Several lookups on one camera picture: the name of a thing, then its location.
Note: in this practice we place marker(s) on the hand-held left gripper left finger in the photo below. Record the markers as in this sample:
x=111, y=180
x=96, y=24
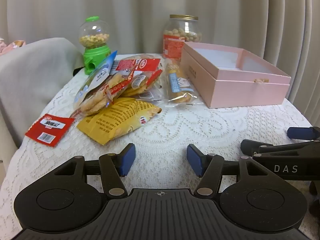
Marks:
x=127, y=158

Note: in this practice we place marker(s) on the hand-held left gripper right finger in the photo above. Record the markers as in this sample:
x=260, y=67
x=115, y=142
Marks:
x=193, y=158

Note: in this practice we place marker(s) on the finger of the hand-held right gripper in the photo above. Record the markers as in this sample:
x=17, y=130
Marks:
x=300, y=132
x=250, y=148

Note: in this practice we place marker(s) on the yellow snack bag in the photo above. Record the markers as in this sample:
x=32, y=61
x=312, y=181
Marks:
x=112, y=120

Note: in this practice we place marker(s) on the pink cardboard box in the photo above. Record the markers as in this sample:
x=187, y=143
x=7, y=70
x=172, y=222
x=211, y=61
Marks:
x=240, y=92

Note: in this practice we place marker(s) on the long rice cracker packet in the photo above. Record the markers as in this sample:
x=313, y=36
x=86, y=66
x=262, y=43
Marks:
x=100, y=97

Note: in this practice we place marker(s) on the blue label bread packet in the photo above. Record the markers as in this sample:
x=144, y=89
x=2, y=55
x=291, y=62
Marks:
x=178, y=85

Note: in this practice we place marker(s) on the barcode rice cracker packet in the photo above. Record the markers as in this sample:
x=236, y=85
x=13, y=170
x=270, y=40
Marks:
x=140, y=82

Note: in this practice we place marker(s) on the small red snack packet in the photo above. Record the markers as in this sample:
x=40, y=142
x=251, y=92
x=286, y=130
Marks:
x=50, y=127

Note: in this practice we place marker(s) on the blue and white snack bag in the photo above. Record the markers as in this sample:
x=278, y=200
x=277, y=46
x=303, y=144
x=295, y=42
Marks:
x=100, y=75

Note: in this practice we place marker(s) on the white lace tablecloth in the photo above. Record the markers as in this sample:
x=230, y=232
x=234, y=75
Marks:
x=175, y=130

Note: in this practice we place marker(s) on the green gumball dispenser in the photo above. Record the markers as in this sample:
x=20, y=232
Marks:
x=96, y=55

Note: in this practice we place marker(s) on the clear peanut jar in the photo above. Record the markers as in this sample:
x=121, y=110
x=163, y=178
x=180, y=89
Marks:
x=172, y=46

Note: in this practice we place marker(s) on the beige curtain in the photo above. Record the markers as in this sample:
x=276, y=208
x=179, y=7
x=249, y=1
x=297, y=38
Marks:
x=137, y=10

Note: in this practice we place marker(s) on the pink plush toy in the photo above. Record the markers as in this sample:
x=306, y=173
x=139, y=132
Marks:
x=10, y=47

